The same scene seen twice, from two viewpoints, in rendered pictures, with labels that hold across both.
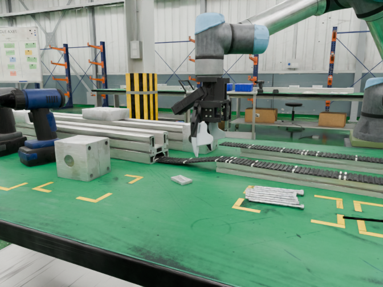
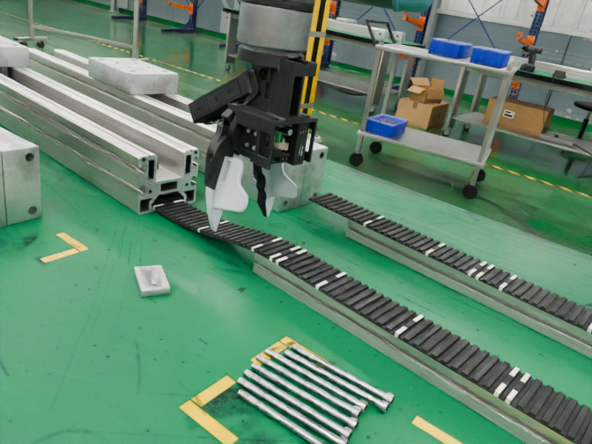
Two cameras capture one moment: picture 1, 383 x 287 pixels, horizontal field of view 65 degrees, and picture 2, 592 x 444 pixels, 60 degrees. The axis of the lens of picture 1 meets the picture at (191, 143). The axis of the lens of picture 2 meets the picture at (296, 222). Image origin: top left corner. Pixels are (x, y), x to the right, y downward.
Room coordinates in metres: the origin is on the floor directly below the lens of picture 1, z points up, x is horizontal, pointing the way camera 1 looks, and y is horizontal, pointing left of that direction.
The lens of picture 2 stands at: (0.26, -0.19, 1.09)
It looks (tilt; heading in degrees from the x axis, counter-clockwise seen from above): 24 degrees down; 9
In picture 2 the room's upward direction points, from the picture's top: 10 degrees clockwise
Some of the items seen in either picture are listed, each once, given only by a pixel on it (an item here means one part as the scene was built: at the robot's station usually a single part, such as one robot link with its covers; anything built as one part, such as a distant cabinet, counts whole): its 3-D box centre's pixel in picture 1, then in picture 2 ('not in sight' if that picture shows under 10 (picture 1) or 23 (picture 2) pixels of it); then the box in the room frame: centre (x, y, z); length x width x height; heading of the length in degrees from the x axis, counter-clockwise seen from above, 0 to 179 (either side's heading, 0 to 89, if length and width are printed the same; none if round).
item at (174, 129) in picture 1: (106, 128); (131, 105); (1.26, 0.36, 0.82); 0.80 x 0.10 x 0.09; 61
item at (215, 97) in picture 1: (211, 99); (269, 107); (0.81, -0.05, 0.97); 0.09 x 0.08 x 0.12; 61
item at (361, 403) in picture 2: (271, 192); (314, 378); (0.62, -0.17, 0.78); 0.11 x 0.01 x 0.01; 68
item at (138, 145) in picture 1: (69, 135); (40, 109); (1.09, 0.45, 0.82); 0.80 x 0.10 x 0.09; 61
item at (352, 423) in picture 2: (271, 196); (301, 394); (0.60, -0.17, 0.78); 0.11 x 0.01 x 0.01; 70
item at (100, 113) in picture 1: (106, 117); (132, 81); (1.26, 0.36, 0.87); 0.16 x 0.11 x 0.07; 61
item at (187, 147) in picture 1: (202, 136); (288, 169); (1.05, -0.04, 0.83); 0.12 x 0.09 x 0.10; 151
